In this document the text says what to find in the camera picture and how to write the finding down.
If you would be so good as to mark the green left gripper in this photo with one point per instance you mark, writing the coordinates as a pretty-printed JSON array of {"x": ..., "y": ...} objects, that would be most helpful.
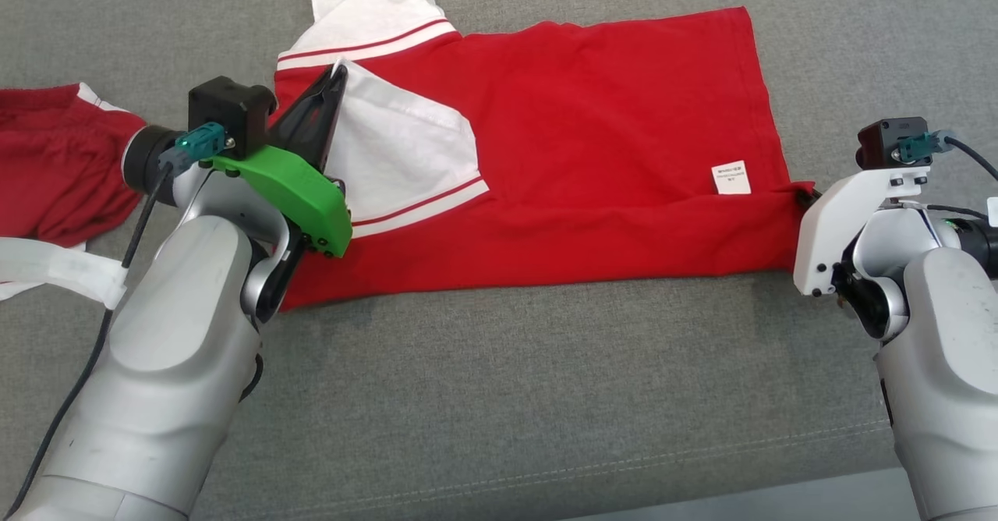
[{"x": 304, "y": 193}]

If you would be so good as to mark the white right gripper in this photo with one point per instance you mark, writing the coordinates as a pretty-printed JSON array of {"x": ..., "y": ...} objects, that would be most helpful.
[{"x": 826, "y": 232}]

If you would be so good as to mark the red white jersey shirt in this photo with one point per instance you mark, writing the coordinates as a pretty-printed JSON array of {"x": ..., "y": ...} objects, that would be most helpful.
[{"x": 608, "y": 131}]

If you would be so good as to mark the red shorts with white stripes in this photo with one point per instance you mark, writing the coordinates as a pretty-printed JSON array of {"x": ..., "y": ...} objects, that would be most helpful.
[{"x": 54, "y": 162}]

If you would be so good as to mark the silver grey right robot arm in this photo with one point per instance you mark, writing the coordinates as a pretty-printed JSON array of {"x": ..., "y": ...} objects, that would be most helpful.
[{"x": 951, "y": 349}]

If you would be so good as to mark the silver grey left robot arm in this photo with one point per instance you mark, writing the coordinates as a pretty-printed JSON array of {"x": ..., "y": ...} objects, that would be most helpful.
[{"x": 179, "y": 349}]

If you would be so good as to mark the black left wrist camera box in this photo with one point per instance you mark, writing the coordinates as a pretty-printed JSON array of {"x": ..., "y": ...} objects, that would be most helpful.
[{"x": 230, "y": 111}]

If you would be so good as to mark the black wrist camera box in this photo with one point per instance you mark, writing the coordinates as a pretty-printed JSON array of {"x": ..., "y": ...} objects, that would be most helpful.
[
  {"x": 230, "y": 111},
  {"x": 885, "y": 139}
]

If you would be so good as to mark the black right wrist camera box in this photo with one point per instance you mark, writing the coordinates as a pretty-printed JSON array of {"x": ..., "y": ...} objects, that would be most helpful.
[{"x": 885, "y": 139}]

